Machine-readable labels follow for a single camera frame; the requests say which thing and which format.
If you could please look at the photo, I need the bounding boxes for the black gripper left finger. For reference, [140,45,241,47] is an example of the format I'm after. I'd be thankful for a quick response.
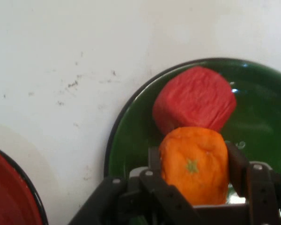
[67,146,203,225]

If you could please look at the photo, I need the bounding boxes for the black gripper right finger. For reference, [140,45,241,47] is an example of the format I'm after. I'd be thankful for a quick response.
[225,142,281,225]

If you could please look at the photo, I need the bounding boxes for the orange toy fruit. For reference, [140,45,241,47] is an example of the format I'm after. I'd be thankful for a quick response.
[158,127,230,206]

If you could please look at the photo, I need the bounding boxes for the dark green plate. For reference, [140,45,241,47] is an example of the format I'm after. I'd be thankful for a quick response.
[104,57,281,221]

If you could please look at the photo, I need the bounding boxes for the red toy fruit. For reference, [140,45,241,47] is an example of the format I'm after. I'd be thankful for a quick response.
[152,66,237,135]

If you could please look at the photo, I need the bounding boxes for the red plate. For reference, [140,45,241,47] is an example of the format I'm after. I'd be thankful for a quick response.
[0,144,49,225]

